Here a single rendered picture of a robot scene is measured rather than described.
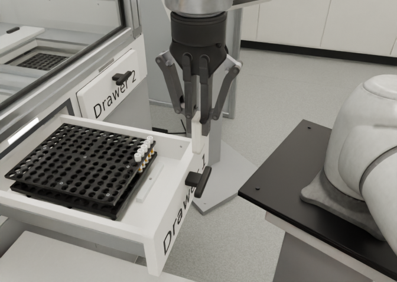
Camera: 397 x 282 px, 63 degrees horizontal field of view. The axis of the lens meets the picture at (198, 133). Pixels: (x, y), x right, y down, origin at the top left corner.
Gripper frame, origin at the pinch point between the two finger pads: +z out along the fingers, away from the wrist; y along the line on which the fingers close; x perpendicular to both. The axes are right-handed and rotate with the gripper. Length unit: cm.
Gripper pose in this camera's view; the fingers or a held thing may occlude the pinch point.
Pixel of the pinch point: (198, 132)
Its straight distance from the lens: 54.6
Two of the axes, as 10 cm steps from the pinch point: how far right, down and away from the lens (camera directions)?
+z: 0.0, 8.0, 6.0
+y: -9.6, -1.8, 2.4
